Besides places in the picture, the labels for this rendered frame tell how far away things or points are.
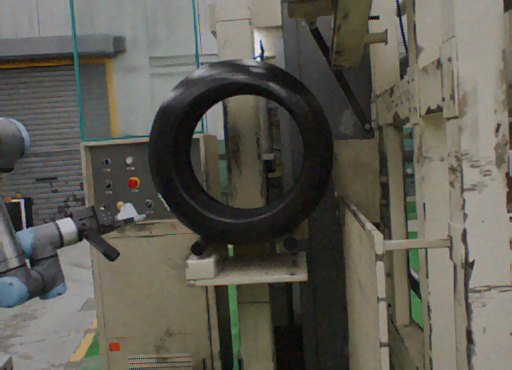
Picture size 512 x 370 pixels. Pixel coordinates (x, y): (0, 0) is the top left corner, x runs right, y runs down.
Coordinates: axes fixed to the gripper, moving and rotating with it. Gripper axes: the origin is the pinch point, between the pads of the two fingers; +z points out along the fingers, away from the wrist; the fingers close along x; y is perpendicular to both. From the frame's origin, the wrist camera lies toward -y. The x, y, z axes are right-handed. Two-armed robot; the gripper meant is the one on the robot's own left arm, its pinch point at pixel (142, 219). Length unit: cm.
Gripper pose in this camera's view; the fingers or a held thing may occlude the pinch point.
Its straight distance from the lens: 165.1
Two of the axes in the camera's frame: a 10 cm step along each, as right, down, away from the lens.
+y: -3.4, -9.4, 1.0
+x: -5.1, 2.7, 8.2
